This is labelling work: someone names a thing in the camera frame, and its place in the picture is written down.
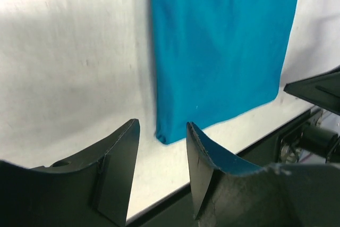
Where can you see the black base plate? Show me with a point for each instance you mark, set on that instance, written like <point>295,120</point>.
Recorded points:
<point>177,208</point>

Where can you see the teal blue t shirt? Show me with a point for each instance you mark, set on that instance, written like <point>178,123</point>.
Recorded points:
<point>216,59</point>

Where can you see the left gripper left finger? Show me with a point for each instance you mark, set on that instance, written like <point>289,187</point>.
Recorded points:
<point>89,188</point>

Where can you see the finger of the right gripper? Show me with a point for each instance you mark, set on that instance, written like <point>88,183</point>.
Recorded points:
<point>321,90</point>

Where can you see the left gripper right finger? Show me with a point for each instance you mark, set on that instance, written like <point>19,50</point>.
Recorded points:
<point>230,191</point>

